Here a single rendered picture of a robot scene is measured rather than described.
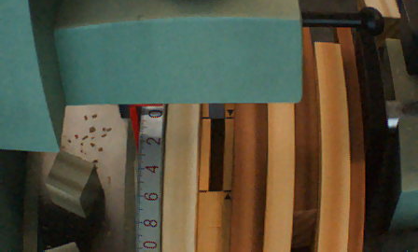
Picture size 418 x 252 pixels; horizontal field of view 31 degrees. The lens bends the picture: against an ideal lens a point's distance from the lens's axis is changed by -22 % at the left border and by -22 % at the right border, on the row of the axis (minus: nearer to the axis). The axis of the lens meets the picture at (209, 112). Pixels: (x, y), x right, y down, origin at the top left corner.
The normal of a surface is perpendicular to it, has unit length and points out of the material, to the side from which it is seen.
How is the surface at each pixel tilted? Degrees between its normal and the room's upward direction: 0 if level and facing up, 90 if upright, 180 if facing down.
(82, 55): 90
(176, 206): 0
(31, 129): 90
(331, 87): 0
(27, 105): 90
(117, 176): 0
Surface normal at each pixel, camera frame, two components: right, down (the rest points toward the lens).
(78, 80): -0.03, 0.79
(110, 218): -0.05, -0.61
